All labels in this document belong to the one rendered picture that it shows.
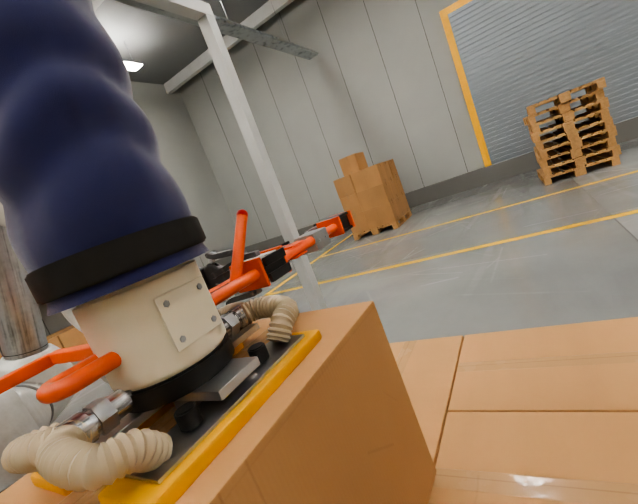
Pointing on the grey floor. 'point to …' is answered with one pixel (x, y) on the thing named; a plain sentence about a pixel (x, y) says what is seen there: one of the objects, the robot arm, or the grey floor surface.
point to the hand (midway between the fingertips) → (264, 266)
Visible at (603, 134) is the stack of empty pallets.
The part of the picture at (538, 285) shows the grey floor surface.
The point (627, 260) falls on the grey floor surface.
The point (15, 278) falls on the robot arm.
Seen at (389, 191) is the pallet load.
